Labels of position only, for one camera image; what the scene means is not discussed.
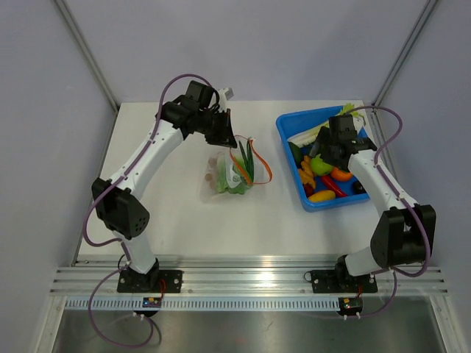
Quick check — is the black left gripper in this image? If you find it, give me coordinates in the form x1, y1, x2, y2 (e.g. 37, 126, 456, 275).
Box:
197, 108, 237, 149

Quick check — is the green apple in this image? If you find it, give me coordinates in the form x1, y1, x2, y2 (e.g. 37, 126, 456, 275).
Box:
311, 155, 333, 177

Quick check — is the longan bunch with leaves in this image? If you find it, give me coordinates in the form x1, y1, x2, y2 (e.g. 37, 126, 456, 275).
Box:
204, 157, 219, 190

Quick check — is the green scallion bunch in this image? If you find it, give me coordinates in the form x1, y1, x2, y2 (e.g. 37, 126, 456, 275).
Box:
238, 140, 255, 183

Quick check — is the clear zip bag orange zipper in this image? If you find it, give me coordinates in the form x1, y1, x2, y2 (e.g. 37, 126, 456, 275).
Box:
199, 135, 273, 203

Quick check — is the napa cabbage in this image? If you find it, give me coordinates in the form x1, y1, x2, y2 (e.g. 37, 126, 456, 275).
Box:
216, 152, 252, 195

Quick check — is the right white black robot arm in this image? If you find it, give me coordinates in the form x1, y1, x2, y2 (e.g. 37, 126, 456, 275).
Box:
311, 114, 436, 292

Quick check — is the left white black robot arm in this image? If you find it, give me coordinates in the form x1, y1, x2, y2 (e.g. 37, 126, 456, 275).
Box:
91, 81, 236, 294

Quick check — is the light green leafy vegetable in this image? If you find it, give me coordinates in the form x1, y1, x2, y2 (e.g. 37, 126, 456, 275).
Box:
288, 103, 366, 147

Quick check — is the orange fruit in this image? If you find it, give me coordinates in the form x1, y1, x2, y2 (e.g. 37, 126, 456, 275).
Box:
330, 167, 353, 182

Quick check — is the dark green cucumber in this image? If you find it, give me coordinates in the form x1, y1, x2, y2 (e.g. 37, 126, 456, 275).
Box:
288, 142, 304, 165

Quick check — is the red chili pepper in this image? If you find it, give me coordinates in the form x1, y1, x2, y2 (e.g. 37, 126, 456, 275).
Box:
320, 175, 347, 198

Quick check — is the orange ginger root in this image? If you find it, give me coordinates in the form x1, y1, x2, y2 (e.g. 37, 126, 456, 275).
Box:
298, 156, 316, 189

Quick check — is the black small box in bin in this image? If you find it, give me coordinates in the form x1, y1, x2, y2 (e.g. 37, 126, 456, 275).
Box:
352, 180, 366, 194

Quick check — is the blue plastic bin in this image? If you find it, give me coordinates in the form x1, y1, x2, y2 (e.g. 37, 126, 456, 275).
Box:
276, 106, 370, 212

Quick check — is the yellow mango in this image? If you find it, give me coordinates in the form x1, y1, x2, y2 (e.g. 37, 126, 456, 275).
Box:
308, 190, 336, 202

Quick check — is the dark purple fruit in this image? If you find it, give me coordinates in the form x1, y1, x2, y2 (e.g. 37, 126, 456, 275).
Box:
302, 184, 315, 197

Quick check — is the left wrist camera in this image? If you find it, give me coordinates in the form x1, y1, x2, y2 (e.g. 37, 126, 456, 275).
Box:
218, 88, 234, 110

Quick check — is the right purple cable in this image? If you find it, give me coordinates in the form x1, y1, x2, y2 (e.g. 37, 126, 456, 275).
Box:
305, 105, 433, 319

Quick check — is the purple cable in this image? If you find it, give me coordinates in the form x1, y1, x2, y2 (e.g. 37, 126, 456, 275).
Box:
305, 105, 433, 319
82, 74, 218, 347

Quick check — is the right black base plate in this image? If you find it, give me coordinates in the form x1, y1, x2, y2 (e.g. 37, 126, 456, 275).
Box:
309, 270, 378, 294

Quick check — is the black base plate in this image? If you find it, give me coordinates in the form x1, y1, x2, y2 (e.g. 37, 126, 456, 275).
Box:
117, 269, 183, 293
309, 270, 378, 294

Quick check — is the aluminium rail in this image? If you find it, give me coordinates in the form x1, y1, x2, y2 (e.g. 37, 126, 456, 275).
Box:
50, 257, 449, 297

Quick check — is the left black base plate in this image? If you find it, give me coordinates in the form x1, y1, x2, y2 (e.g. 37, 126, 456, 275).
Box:
117, 269, 183, 293

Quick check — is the white slotted cable duct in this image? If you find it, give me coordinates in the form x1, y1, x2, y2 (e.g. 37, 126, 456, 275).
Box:
65, 296, 339, 312

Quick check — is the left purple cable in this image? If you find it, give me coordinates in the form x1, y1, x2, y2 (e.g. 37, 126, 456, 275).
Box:
82, 74, 218, 347

